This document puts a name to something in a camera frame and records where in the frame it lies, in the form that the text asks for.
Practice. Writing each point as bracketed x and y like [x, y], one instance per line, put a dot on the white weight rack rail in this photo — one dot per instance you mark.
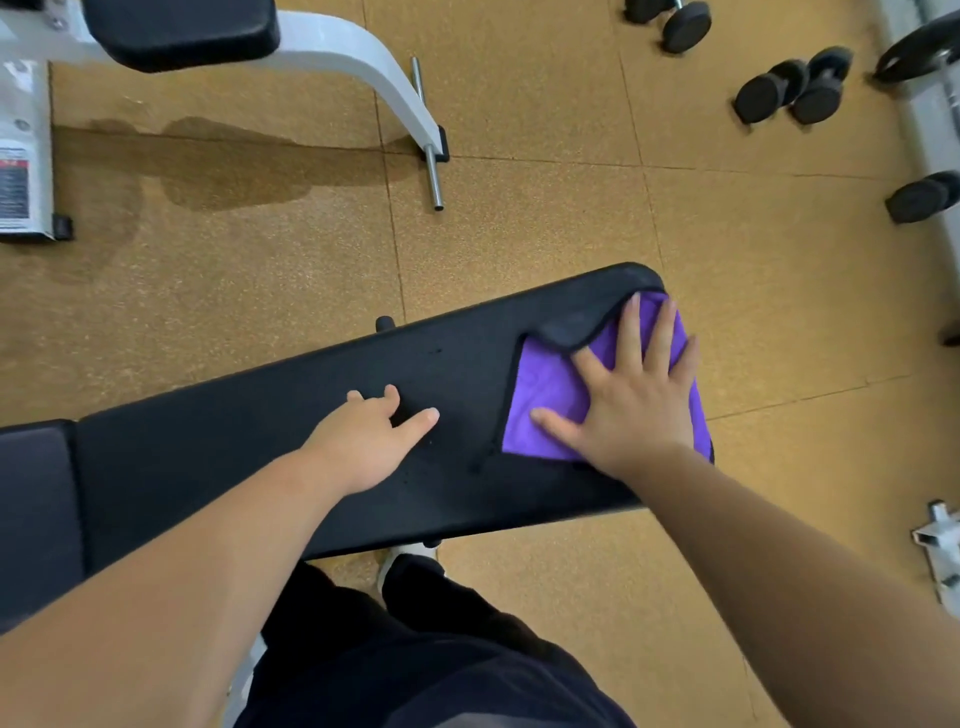
[919, 97]

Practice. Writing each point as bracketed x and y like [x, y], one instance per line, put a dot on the person's right forearm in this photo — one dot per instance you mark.
[810, 592]

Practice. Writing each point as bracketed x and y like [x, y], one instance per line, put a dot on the person's left hand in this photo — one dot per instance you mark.
[358, 448]

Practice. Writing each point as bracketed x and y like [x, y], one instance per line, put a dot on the person's right hand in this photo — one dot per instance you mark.
[637, 412]

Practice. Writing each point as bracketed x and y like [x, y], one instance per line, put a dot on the person's left thumb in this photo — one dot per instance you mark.
[412, 425]

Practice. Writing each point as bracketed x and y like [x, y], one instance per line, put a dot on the black weight plate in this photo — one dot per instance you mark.
[916, 49]

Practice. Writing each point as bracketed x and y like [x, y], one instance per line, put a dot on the black machine seat pad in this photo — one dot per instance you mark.
[184, 30]

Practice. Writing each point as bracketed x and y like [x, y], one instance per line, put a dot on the person's black trousers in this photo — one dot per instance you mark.
[420, 660]

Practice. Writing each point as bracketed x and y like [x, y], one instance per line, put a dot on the purple microfibre cloth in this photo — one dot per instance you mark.
[547, 397]

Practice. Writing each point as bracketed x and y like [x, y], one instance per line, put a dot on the person's right little finger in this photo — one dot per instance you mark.
[688, 360]

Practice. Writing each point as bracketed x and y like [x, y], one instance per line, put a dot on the black padded workout bench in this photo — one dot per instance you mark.
[300, 442]

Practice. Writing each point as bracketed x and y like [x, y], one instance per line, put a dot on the person's right thumb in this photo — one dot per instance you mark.
[559, 427]

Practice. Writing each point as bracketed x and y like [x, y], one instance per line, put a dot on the person's right middle finger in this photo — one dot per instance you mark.
[631, 330]

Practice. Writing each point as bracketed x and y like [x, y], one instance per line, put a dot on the black dumbbell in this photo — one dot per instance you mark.
[769, 90]
[821, 86]
[922, 196]
[675, 19]

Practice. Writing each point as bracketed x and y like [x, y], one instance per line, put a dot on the white metal bracket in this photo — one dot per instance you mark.
[941, 551]

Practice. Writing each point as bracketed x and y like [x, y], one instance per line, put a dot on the white gym machine frame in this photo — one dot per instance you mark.
[330, 67]

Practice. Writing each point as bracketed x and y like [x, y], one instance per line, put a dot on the person's left forearm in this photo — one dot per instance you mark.
[150, 577]

